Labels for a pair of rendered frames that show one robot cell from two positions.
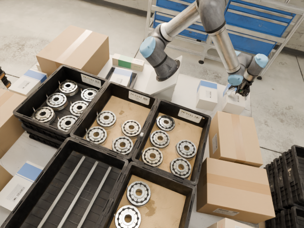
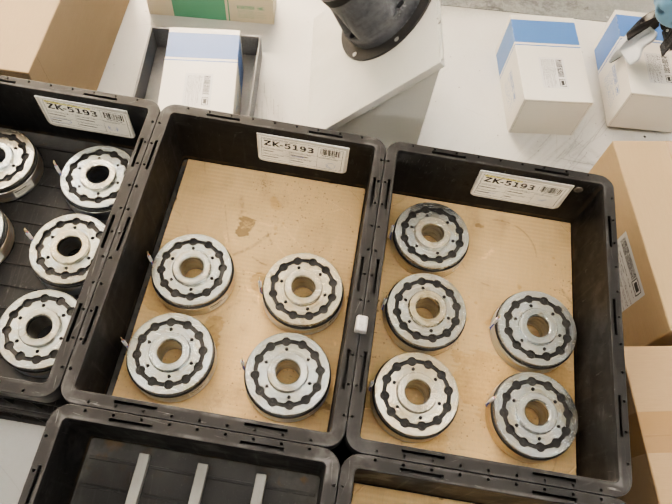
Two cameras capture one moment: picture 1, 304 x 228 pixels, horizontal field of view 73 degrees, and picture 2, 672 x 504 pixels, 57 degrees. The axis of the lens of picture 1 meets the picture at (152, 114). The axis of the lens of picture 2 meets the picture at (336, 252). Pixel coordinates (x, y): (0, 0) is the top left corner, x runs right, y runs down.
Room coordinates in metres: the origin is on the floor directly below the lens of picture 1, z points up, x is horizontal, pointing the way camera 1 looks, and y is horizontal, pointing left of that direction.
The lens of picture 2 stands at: (0.27, 0.11, 1.58)
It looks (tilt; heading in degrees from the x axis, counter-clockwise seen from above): 63 degrees down; 351
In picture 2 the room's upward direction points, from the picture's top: 8 degrees clockwise
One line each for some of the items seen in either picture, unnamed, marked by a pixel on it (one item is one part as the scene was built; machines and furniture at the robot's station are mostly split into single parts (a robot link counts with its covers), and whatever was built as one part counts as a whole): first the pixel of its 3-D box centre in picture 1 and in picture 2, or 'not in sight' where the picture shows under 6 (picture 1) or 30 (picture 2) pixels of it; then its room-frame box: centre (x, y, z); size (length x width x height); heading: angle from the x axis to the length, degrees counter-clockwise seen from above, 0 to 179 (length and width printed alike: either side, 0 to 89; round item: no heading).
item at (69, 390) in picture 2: (118, 116); (242, 258); (0.60, 0.16, 0.92); 0.40 x 0.30 x 0.02; 169
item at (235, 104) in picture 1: (233, 98); (642, 70); (1.07, -0.54, 0.76); 0.20 x 0.12 x 0.09; 174
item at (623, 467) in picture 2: (174, 137); (492, 300); (0.55, -0.13, 0.92); 0.40 x 0.30 x 0.02; 169
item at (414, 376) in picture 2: (152, 156); (417, 392); (0.45, -0.04, 0.86); 0.05 x 0.05 x 0.01
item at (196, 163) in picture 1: (173, 142); (480, 315); (0.55, -0.13, 0.87); 0.40 x 0.30 x 0.11; 169
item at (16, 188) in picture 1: (26, 188); not in sight; (0.23, 0.49, 0.75); 0.20 x 0.12 x 0.09; 168
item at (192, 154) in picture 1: (186, 148); (536, 327); (0.53, -0.21, 0.86); 0.10 x 0.10 x 0.01
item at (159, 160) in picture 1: (152, 156); (416, 393); (0.45, -0.04, 0.86); 0.10 x 0.10 x 0.01
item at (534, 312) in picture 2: (186, 148); (538, 326); (0.53, -0.21, 0.86); 0.05 x 0.05 x 0.01
